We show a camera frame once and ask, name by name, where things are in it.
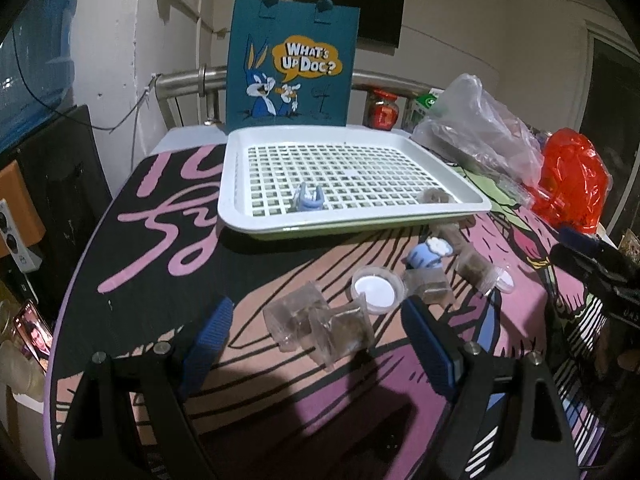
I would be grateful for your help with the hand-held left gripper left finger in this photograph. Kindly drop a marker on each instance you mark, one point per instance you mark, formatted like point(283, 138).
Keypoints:
point(209, 342)

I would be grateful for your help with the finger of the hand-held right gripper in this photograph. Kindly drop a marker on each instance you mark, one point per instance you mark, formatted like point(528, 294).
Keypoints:
point(570, 261)
point(582, 237)

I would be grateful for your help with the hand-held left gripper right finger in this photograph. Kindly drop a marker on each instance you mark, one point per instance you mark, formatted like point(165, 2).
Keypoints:
point(429, 352)

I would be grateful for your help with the small clear cup brown contents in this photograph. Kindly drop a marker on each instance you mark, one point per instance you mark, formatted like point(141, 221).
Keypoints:
point(435, 195)
point(292, 317)
point(341, 334)
point(448, 233)
point(426, 284)

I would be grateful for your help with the small clear cup white lid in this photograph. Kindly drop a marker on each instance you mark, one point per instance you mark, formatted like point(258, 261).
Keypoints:
point(377, 287)

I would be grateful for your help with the small blue and white toy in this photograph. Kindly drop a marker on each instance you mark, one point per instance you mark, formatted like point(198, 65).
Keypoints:
point(427, 255)

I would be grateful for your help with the white slotted plastic tray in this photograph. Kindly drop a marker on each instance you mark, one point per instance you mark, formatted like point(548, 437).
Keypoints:
point(350, 170)

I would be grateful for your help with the red plastic bag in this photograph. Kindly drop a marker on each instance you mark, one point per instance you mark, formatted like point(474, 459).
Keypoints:
point(570, 180)

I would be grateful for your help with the clear plastic bag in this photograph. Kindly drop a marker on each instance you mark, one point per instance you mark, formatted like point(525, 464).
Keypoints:
point(480, 125)

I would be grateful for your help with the small blue clip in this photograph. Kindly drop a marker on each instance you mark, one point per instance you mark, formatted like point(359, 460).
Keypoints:
point(309, 199)

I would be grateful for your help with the smartphone with lit screen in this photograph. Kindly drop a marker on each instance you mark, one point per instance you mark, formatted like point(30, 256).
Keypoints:
point(32, 332)

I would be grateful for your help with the pale plastic container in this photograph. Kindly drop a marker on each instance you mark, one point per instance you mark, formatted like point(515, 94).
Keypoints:
point(20, 372)

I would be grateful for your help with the green and white carton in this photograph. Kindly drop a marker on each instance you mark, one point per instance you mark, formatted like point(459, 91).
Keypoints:
point(420, 107)

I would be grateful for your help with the black water dispenser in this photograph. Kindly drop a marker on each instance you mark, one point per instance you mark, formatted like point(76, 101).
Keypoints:
point(65, 190)

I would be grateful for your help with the white power strip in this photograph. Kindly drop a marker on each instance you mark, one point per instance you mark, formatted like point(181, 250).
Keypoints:
point(14, 247)

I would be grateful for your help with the red lid glass jar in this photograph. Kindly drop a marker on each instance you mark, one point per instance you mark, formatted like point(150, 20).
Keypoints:
point(383, 110)

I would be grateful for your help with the wooden box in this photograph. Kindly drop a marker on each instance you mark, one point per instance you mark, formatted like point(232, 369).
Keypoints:
point(20, 195)

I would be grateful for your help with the blue cartoon rabbit tote bag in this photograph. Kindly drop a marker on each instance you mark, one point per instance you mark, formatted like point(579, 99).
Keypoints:
point(295, 40)

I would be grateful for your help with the blue water dispenser bottle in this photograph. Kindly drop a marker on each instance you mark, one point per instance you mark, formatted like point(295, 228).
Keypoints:
point(35, 60)

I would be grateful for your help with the white door frame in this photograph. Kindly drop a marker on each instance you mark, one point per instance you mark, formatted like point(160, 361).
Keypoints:
point(590, 85)

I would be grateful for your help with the steel bed rail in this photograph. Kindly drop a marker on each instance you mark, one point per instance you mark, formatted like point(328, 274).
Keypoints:
point(187, 82)

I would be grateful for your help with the black wall television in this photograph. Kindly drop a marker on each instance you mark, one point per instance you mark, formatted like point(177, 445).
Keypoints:
point(367, 5)

